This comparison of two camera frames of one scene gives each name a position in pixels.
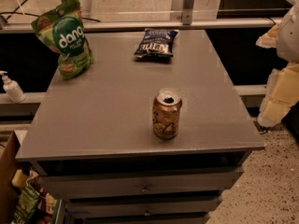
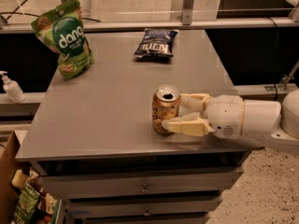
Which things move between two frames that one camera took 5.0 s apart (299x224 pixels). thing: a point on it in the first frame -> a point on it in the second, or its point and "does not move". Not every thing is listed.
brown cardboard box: x=7 y=164 does not move
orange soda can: x=166 y=105 does not move
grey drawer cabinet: x=92 y=142 does not move
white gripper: x=290 y=36 -> x=225 y=114
